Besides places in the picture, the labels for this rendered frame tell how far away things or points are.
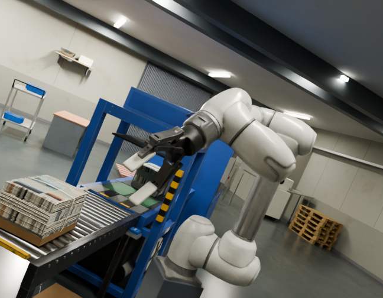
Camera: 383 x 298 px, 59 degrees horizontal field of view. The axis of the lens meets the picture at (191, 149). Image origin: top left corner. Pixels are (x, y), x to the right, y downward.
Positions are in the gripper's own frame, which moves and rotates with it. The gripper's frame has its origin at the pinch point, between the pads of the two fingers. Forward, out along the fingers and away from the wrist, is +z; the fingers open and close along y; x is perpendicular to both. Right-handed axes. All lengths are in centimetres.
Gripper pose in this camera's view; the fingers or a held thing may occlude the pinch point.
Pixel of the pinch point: (133, 183)
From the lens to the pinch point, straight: 78.1
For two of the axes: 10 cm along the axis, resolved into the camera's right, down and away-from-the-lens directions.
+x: 7.4, 5.3, -4.1
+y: 0.5, -6.5, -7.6
